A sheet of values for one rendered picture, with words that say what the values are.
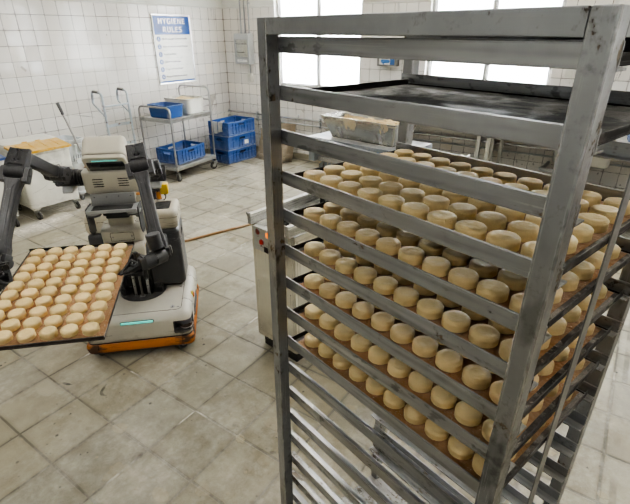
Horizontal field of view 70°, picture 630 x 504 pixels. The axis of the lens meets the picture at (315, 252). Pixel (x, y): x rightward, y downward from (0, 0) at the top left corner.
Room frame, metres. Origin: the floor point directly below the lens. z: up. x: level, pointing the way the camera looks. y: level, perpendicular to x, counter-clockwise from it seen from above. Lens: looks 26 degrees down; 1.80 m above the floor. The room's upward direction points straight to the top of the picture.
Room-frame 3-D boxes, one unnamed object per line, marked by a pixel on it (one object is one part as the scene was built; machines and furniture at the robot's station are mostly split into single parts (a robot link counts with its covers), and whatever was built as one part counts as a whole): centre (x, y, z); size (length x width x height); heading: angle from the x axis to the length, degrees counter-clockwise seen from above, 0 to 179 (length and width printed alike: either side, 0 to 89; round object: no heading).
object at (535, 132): (0.77, -0.13, 1.68); 0.64 x 0.03 x 0.03; 40
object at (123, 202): (2.25, 1.06, 0.93); 0.28 x 0.16 x 0.22; 101
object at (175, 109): (6.05, 1.92, 0.88); 0.40 x 0.30 x 0.16; 59
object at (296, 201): (3.06, -0.30, 0.87); 2.01 x 0.03 x 0.07; 138
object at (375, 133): (2.88, -0.34, 1.25); 0.56 x 0.29 x 0.14; 48
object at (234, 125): (6.99, 1.25, 0.50); 0.60 x 0.40 x 0.20; 148
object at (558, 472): (1.03, -0.43, 0.78); 0.64 x 0.03 x 0.03; 40
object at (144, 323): (2.55, 1.11, 0.16); 0.67 x 0.64 x 0.25; 11
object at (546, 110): (0.89, -0.28, 1.68); 0.60 x 0.40 x 0.02; 40
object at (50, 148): (4.78, 2.98, 0.38); 0.64 x 0.54 x 0.77; 53
